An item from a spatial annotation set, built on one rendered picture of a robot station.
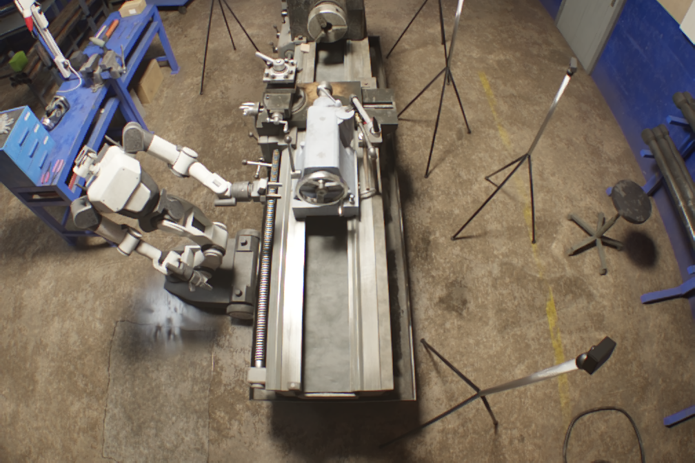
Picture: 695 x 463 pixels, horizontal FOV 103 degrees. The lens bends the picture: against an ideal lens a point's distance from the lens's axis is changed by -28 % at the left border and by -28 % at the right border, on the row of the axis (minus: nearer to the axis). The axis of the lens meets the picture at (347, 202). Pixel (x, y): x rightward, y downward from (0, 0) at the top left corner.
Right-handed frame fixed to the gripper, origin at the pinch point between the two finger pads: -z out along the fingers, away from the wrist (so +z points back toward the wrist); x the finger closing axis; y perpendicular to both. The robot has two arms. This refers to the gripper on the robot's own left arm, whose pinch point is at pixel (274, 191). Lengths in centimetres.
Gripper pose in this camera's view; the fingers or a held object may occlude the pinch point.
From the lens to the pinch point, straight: 166.5
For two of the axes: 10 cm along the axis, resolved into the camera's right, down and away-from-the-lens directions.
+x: 0.2, 8.5, -5.3
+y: -0.1, -5.3, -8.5
